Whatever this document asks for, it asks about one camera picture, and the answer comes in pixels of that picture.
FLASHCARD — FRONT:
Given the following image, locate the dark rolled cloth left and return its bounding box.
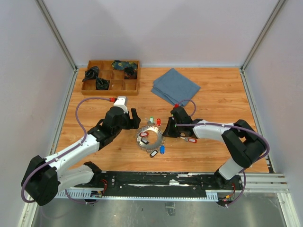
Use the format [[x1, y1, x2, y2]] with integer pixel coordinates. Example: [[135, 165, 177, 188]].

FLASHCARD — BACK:
[[82, 66, 99, 82]]

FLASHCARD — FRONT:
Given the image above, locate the metal disc with keyrings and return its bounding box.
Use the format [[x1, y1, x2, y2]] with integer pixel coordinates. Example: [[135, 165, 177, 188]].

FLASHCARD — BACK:
[[135, 124, 165, 153]]

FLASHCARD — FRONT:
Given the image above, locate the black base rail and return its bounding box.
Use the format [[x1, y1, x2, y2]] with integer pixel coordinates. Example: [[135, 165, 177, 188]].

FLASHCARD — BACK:
[[81, 171, 243, 199]]

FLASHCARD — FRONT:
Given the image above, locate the red key tag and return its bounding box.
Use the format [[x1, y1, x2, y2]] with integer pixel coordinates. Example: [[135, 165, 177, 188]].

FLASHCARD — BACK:
[[140, 132, 149, 137], [156, 118, 161, 126]]

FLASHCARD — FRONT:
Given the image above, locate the blue key tag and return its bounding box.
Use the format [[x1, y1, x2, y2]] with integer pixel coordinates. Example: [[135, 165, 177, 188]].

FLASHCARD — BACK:
[[160, 145, 165, 155]]

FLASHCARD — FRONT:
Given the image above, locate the folded blue cloth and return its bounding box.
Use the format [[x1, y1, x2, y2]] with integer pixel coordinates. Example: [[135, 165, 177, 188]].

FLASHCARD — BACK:
[[151, 68, 201, 106]]

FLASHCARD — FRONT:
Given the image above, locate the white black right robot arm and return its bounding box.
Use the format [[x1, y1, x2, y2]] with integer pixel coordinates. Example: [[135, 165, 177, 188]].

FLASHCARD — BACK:
[[163, 106, 270, 189]]

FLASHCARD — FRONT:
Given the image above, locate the green key tag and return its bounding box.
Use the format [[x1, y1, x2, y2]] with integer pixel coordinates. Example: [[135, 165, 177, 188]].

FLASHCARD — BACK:
[[146, 117, 154, 125]]

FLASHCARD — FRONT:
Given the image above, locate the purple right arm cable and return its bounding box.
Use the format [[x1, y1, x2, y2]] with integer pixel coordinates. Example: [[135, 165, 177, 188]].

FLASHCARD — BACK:
[[175, 99, 270, 203]]

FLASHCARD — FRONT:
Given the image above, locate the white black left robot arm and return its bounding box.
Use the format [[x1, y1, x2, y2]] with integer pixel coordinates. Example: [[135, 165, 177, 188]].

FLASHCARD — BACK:
[[21, 106, 141, 206]]

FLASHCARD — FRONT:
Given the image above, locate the blue yellow patterned cloth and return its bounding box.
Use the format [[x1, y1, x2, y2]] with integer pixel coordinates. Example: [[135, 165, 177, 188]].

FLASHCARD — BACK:
[[111, 60, 138, 70]]

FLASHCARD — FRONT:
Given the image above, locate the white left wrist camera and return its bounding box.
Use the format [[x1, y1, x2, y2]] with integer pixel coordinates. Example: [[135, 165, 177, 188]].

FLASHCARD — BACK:
[[109, 96, 128, 113]]

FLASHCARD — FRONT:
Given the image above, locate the dark rolled cloth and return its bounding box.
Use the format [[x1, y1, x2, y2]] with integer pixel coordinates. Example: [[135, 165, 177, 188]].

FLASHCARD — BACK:
[[124, 67, 137, 79], [82, 66, 99, 82], [95, 78, 110, 90]]

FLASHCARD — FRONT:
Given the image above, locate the key with red tag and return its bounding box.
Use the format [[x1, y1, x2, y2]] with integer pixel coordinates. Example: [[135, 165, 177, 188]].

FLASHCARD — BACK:
[[180, 137, 197, 143]]

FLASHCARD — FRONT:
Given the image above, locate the black key tag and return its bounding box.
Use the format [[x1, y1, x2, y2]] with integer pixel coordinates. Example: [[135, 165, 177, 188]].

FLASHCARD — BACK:
[[150, 150, 158, 158], [140, 138, 149, 145]]

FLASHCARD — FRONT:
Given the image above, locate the dark rolled cloth right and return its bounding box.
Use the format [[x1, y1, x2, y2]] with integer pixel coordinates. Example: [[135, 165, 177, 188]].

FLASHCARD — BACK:
[[124, 67, 137, 79]]

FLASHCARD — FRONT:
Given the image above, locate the wooden compartment tray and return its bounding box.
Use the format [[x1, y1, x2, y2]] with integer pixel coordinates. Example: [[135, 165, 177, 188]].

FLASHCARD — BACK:
[[81, 60, 141, 96]]

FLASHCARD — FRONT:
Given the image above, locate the dark rolled cloth middle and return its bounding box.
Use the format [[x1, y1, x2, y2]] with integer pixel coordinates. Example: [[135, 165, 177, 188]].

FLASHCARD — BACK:
[[95, 78, 110, 90]]

